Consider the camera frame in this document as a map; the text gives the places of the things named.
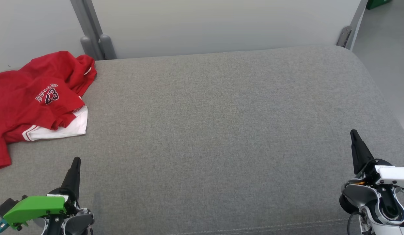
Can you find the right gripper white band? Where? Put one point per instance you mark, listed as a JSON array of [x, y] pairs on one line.
[[394, 176]]

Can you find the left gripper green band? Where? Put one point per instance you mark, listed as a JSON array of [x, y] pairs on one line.
[[35, 207]]

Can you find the green box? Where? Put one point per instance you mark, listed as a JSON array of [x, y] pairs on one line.
[[378, 3]]

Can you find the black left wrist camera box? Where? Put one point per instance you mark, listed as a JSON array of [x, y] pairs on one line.
[[4, 205]]

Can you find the grey metal hinge bracket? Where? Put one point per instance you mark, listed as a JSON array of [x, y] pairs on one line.
[[344, 36]]

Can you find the grey cylindrical post foot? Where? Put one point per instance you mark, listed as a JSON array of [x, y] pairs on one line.
[[86, 47], [108, 47]]

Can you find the upright grey metal post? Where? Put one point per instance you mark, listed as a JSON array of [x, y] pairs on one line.
[[358, 19]]

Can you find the slanted grey metal post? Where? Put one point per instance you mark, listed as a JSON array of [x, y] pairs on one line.
[[87, 26]]

